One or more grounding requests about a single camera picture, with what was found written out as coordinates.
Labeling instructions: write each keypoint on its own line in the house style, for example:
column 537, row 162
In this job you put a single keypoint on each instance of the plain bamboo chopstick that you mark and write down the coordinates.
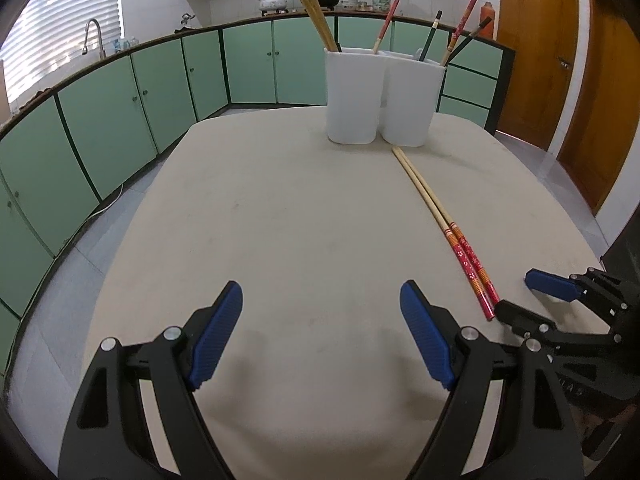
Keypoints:
column 320, row 20
column 310, row 12

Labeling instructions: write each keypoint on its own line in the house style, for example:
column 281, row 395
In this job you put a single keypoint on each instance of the green lower cabinets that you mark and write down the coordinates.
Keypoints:
column 77, row 143

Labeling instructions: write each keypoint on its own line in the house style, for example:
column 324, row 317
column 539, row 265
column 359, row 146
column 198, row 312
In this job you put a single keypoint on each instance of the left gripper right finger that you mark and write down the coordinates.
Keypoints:
column 534, row 436

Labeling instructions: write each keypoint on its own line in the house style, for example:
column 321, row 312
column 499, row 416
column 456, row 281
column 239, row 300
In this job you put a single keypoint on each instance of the black chopstick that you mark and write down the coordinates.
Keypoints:
column 430, row 36
column 470, row 37

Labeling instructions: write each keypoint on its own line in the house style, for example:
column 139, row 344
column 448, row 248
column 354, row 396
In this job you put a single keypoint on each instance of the white lidded pot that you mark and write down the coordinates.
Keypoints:
column 272, row 7

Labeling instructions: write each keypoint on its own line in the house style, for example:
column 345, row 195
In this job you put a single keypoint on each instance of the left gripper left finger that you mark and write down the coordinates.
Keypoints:
column 107, row 435

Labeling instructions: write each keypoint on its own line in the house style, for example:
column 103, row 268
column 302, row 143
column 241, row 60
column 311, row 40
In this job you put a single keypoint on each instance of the red patterned chopstick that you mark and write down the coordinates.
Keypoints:
column 458, row 31
column 450, row 224
column 388, row 19
column 442, row 229

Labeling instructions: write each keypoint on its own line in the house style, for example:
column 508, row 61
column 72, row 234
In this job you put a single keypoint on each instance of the wooden door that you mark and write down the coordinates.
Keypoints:
column 543, row 34
column 606, row 116

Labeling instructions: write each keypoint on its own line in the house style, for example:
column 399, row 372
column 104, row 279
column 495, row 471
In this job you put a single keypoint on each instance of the patterned mug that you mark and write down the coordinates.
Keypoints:
column 381, row 6

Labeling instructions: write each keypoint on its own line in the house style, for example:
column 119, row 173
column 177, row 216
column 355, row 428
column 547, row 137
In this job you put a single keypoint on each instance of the orange thermos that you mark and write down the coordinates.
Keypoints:
column 488, row 10

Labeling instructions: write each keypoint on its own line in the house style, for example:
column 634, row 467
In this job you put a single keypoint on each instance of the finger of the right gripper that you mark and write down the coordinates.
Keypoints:
column 530, row 322
column 552, row 285

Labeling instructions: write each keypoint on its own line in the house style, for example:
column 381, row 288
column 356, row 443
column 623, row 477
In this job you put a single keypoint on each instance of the white twin utensil holder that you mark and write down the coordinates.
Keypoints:
column 380, row 94

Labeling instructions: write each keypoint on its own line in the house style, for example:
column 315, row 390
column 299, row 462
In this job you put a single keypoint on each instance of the wooden door right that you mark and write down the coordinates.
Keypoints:
column 606, row 116

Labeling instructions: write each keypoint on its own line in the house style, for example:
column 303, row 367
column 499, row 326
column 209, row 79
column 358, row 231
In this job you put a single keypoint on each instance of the window blinds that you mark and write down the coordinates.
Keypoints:
column 48, row 34

